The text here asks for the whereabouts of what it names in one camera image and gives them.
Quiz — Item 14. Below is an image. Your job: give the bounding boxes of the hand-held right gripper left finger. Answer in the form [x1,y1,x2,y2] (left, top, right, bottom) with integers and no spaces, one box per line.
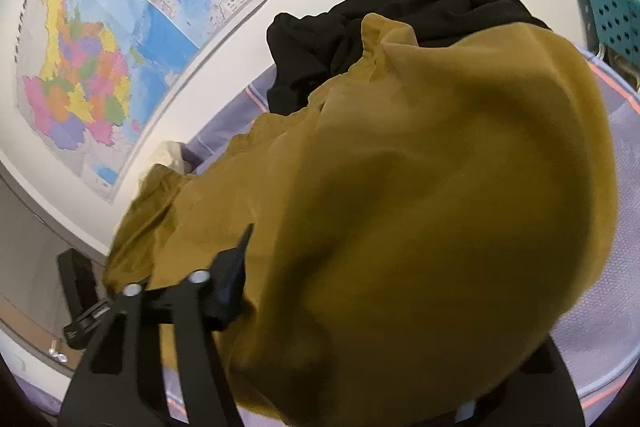
[57,223,256,427]

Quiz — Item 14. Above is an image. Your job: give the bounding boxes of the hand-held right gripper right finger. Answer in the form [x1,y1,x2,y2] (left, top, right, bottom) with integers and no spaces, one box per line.
[517,339,587,427]

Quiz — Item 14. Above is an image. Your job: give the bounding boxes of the olive button-up shirt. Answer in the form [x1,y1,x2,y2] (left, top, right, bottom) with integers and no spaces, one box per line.
[102,13,621,427]

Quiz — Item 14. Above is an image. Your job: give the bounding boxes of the purple bed sheet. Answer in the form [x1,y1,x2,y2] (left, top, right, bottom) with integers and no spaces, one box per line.
[0,52,640,427]

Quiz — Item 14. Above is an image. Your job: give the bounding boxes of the cream fluffy cloth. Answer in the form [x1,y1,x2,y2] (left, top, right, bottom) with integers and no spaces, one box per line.
[150,141,193,175]

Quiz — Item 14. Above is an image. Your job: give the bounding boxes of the black cloth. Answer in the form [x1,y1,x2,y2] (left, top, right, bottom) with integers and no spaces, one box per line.
[266,0,551,115]

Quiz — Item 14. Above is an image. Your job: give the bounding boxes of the colourful wall map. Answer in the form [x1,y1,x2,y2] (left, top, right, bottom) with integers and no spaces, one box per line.
[15,0,293,204]

